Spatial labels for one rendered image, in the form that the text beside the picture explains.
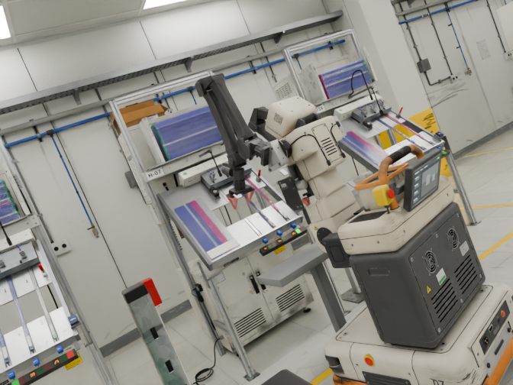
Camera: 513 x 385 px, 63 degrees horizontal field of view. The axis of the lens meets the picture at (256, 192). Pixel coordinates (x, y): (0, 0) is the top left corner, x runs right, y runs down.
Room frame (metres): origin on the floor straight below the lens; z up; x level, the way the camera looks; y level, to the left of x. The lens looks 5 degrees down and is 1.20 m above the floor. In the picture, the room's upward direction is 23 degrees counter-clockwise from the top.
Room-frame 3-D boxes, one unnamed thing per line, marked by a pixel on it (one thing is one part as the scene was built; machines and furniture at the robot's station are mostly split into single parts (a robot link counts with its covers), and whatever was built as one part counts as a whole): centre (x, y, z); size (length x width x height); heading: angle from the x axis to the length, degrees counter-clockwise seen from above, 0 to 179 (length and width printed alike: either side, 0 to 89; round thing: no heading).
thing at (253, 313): (3.09, 0.37, 0.31); 0.70 x 0.65 x 0.62; 115
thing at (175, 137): (3.01, 0.26, 1.52); 0.51 x 0.13 x 0.27; 115
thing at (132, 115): (3.23, 0.49, 1.82); 0.68 x 0.30 x 0.20; 115
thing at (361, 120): (3.55, -1.04, 0.65); 1.01 x 0.73 x 1.29; 25
